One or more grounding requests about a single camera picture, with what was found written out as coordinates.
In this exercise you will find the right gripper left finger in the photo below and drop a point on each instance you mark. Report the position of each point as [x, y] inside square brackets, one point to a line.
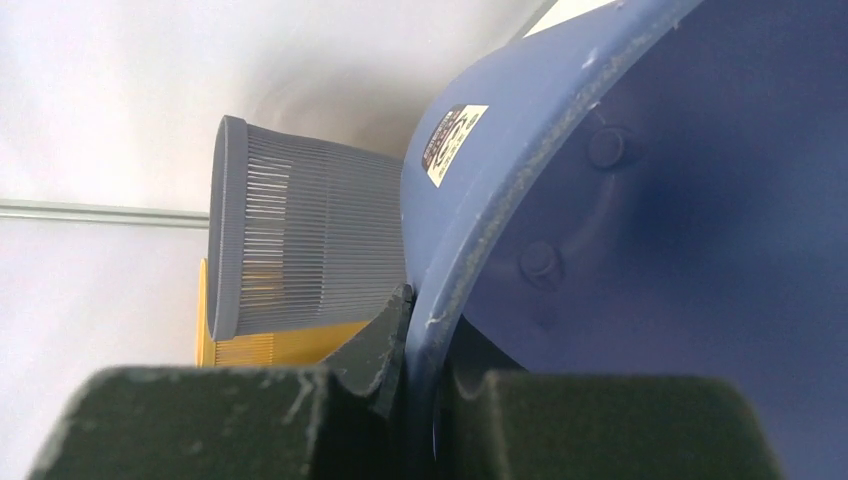
[337, 419]

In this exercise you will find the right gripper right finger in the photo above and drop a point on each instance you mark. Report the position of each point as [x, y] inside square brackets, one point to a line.
[500, 421]

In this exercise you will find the grey mesh waste bin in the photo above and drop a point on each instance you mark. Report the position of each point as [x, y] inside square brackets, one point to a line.
[303, 232]

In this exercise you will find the blue plastic bucket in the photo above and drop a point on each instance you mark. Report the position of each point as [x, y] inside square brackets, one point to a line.
[651, 186]

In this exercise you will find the yellow mesh waste bin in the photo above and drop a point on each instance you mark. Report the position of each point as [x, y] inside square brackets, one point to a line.
[299, 347]

